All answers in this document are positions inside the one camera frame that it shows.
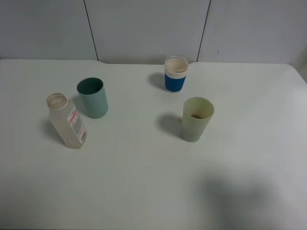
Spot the pale green plastic cup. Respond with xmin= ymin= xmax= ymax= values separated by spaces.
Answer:
xmin=182 ymin=97 xmax=214 ymax=142

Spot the clear plastic drink bottle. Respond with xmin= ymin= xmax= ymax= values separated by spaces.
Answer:
xmin=47 ymin=93 xmax=87 ymax=149

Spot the blue sleeved paper cup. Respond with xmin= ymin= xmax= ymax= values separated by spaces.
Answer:
xmin=164 ymin=56 xmax=189 ymax=93

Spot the teal plastic cup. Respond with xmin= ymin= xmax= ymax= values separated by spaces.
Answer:
xmin=77 ymin=78 xmax=108 ymax=118

